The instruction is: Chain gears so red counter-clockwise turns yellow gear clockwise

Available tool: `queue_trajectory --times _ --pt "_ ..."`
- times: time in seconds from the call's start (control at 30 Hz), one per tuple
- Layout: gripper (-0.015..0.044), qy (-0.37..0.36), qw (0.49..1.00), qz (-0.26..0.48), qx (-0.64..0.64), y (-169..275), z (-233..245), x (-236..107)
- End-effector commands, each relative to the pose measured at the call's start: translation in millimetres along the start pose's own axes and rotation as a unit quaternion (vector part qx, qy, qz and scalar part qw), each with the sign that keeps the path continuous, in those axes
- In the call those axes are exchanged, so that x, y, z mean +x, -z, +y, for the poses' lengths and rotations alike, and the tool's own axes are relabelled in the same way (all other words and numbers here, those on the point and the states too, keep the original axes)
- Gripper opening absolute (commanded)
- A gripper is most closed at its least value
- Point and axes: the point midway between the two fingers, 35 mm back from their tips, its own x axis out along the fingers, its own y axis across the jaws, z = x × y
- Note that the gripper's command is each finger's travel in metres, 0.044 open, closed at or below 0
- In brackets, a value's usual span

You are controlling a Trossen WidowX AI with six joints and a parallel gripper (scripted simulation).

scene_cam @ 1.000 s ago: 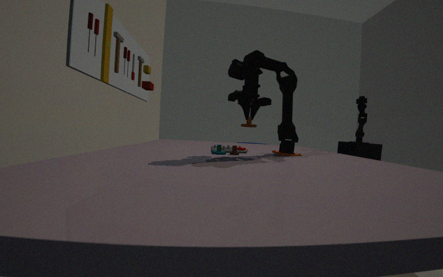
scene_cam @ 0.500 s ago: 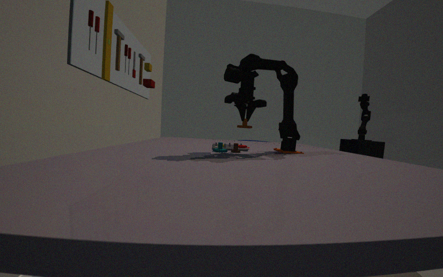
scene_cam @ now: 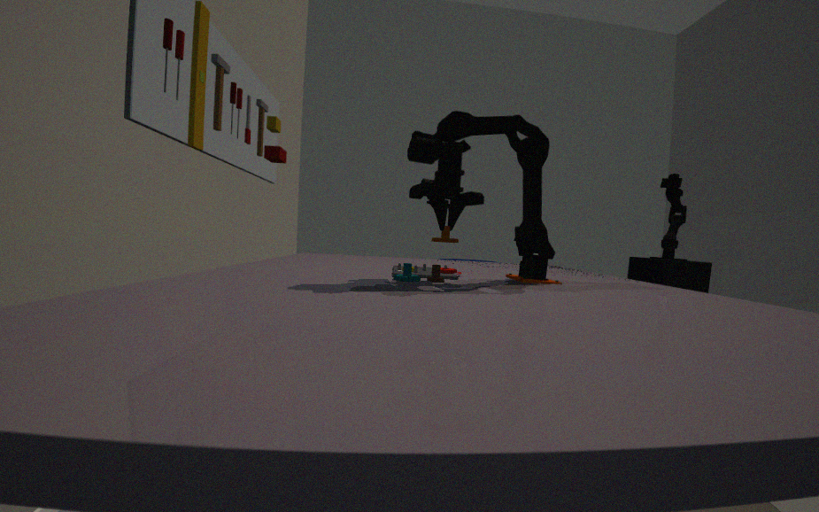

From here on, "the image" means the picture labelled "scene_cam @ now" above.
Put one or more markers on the teal gear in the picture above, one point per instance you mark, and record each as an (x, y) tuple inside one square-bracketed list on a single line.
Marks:
[(407, 274)]

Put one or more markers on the orange gear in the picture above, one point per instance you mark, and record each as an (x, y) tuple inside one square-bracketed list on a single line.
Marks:
[(445, 237)]

